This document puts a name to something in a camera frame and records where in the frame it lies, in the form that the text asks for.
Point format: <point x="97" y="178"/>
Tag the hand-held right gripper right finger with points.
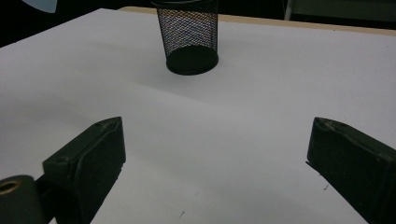
<point x="355" y="168"/>

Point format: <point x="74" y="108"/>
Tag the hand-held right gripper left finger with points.
<point x="84" y="168"/>

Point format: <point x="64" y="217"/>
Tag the black mesh pen holder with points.
<point x="191" y="62"/>

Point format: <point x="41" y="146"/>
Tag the white table mat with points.
<point x="218" y="124"/>

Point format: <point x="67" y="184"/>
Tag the wooden table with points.
<point x="280" y="23"/>

